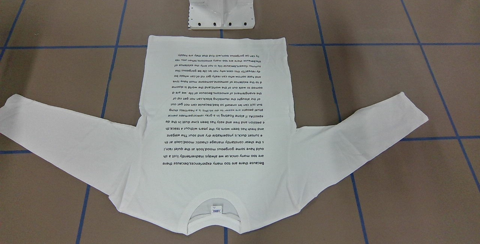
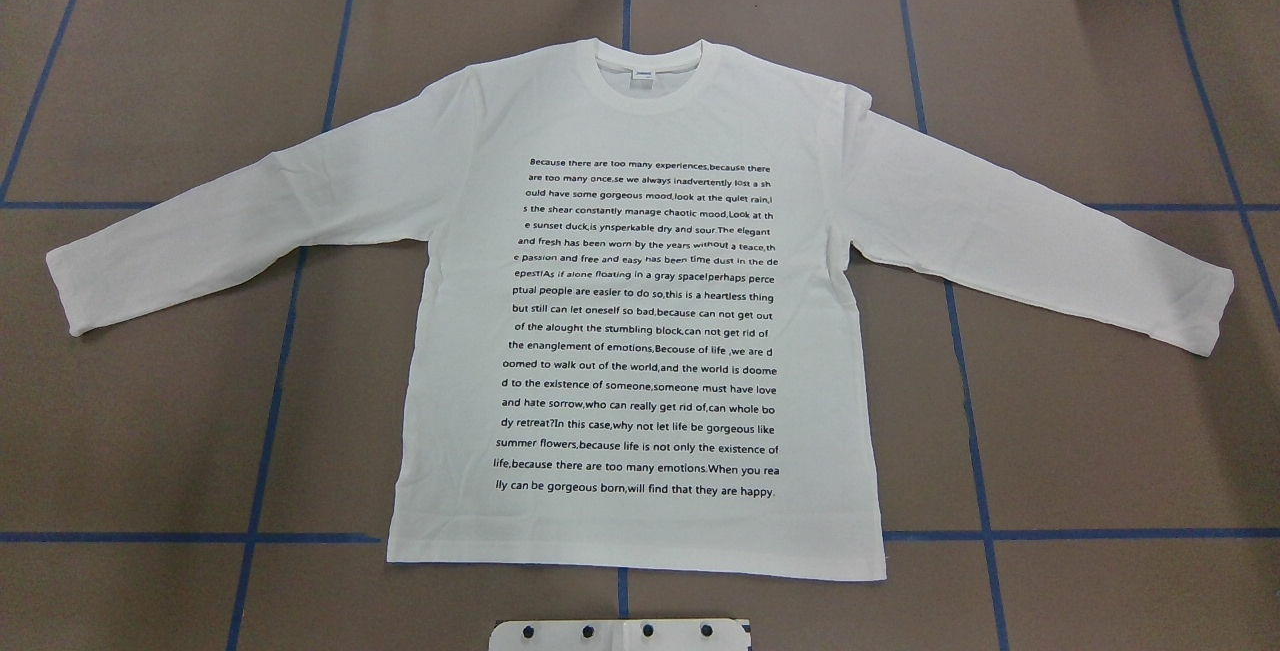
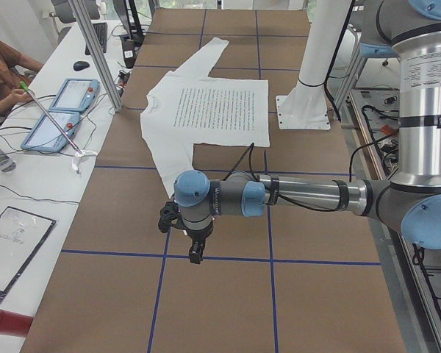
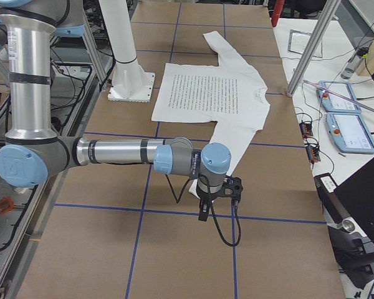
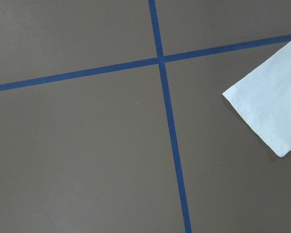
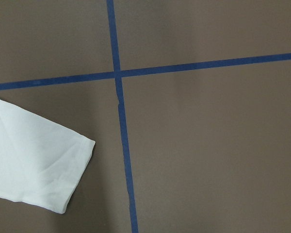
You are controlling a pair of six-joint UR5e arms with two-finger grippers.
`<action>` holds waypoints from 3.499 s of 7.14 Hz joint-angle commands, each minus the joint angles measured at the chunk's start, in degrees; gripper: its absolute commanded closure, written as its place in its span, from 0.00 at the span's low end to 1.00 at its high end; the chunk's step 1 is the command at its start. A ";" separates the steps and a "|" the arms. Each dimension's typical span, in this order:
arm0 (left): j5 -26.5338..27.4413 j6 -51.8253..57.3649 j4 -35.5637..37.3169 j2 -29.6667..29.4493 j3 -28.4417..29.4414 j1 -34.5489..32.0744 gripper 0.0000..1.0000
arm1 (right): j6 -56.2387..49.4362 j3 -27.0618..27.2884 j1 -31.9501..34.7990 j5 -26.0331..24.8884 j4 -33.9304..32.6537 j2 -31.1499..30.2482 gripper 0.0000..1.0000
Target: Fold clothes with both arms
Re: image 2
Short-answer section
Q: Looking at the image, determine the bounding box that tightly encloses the white long-sleeve printed shirt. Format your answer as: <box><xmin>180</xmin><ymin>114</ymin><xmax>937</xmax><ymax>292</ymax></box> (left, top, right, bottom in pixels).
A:
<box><xmin>46</xmin><ymin>38</ymin><xmax>1234</xmax><ymax>582</ymax></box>

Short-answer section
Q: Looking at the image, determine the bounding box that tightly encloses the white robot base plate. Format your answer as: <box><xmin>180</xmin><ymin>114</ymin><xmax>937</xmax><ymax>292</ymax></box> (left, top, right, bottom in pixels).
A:
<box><xmin>488</xmin><ymin>618</ymin><xmax>753</xmax><ymax>650</ymax></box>

